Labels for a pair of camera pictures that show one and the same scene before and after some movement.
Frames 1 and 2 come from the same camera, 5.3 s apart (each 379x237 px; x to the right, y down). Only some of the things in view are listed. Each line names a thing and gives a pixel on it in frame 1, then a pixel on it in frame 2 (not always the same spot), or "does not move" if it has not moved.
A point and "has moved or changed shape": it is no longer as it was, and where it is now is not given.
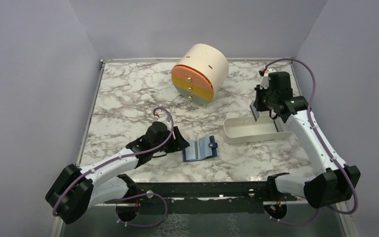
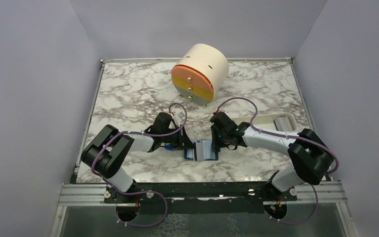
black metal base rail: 191,198 does not move
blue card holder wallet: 203,148 has moved or changed shape
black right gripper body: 264,101 -> 219,138
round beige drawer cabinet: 201,74 does not move
